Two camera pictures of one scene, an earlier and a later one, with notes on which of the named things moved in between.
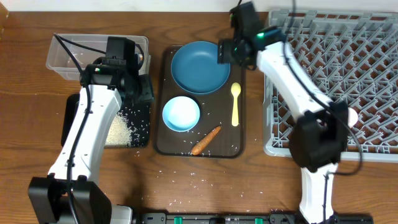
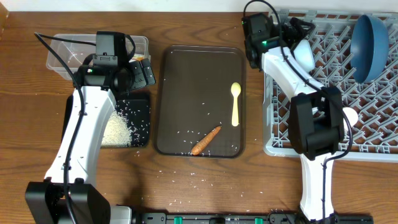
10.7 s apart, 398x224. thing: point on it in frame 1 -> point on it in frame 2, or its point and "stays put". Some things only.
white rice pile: x=119 y=132 stays put
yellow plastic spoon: x=236 y=88 stays put
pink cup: x=352 y=117 stays put
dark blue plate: x=195 y=69 -> x=369 y=47
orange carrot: x=204 y=140 stays put
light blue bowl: x=181 y=114 -> x=304 y=55
